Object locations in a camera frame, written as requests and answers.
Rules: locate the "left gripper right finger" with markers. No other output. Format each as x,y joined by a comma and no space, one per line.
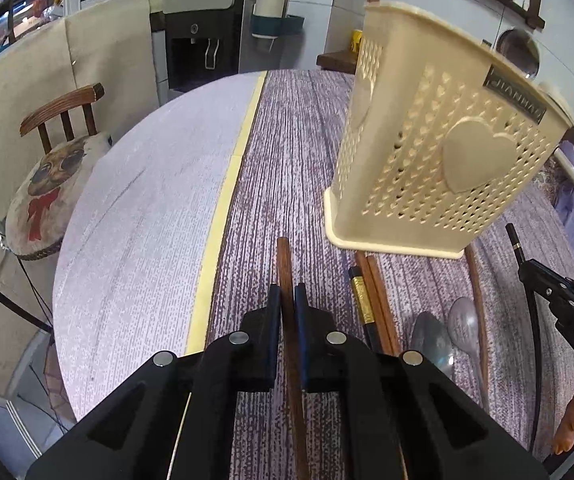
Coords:
333,361

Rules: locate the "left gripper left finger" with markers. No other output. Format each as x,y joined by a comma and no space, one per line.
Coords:
242,361

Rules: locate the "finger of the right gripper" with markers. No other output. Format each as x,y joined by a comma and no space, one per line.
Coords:
532,273

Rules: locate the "black chopstick gold band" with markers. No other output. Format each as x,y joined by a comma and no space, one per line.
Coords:
364,307

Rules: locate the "engraved steel spoon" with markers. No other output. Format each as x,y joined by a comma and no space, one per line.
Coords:
463,329

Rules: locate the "brown wooden chopstick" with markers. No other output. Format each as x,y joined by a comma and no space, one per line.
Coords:
393,332
367,269
291,353

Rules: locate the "steel ladle wooden handle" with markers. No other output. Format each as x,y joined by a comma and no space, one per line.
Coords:
519,48

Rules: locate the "brown chopstick right side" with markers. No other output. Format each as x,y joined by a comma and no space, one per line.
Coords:
480,312

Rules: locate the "purple woven tablecloth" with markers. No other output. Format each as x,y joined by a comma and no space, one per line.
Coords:
261,150

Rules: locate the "large steel spoon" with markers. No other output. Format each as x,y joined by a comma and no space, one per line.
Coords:
431,338

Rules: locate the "cream plastic utensil holder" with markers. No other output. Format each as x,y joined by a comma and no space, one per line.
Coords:
441,134

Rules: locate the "pug print seat cushion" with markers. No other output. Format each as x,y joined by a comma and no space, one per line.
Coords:
40,212

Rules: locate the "dark wooden counter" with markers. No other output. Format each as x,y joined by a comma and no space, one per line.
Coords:
340,61

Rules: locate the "yellow mug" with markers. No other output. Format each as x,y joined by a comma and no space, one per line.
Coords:
356,40

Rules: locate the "wooden chair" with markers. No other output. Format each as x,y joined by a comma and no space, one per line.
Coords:
84,97

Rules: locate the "teal towel holder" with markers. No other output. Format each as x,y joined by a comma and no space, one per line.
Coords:
265,27

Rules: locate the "water dispenser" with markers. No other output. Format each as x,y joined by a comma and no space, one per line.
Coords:
198,41

